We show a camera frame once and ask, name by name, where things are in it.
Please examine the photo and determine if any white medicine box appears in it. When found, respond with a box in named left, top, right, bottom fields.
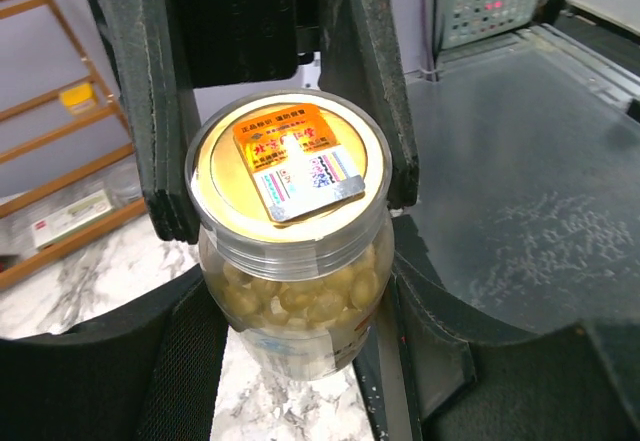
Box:
left=31, top=189, right=114, bottom=251

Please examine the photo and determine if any small amber pill bottle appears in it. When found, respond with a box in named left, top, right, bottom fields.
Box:
left=185, top=89, right=394, bottom=381

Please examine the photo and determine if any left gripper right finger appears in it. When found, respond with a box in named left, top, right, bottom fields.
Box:
left=354, top=215, right=639, bottom=440

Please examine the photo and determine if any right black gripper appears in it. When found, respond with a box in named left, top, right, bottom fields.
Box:
left=89, top=0, right=419, bottom=244

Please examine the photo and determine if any yellow lidded jar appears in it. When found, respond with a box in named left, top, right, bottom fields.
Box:
left=58, top=82, right=99, bottom=116

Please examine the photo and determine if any wooden tiered shelf rack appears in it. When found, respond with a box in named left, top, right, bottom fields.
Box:
left=1, top=0, right=146, bottom=291

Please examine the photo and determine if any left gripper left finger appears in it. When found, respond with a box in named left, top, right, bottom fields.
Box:
left=1, top=267, right=228, bottom=440

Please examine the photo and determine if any amber bottle lid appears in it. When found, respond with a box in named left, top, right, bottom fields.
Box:
left=185, top=89, right=392, bottom=280

